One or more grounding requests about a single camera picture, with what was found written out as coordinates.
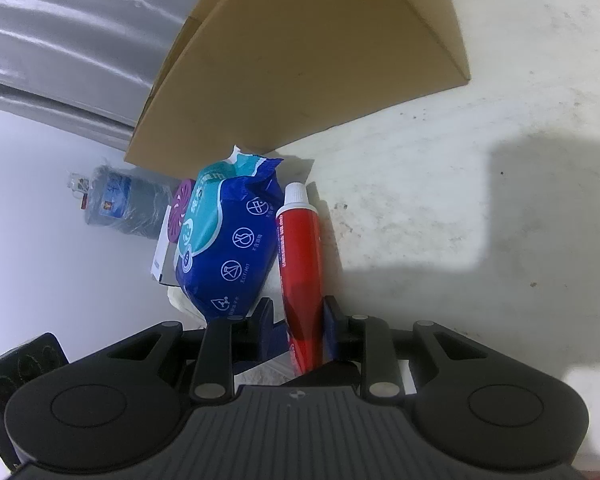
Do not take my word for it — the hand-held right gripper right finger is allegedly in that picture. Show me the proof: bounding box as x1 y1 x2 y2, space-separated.
322 296 487 402

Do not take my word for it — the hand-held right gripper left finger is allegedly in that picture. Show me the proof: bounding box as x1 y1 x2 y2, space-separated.
106 297 280 405

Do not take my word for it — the red toothpaste tube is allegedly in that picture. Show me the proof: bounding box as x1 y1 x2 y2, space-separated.
275 181 326 375

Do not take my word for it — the brown cardboard box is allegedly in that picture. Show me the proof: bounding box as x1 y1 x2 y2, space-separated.
124 0 472 183

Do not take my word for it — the blue wet wipes pack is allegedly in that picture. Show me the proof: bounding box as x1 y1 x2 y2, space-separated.
172 146 286 321

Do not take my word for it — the small white carton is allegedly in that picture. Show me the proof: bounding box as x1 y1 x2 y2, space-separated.
150 177 198 286

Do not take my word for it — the blue water jug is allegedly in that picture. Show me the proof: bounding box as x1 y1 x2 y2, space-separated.
69 164 173 241

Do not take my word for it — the white curtain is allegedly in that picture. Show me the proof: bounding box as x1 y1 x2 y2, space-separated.
0 0 256 153

